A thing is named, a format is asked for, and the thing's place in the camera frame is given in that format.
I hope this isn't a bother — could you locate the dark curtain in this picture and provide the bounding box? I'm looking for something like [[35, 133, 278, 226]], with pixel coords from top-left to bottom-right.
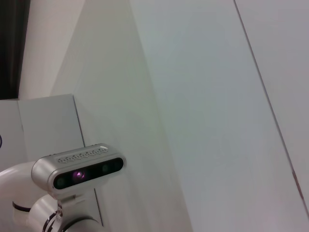
[[0, 0, 30, 100]]

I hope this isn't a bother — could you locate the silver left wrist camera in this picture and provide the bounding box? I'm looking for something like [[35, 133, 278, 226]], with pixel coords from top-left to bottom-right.
[[31, 143, 126, 203]]

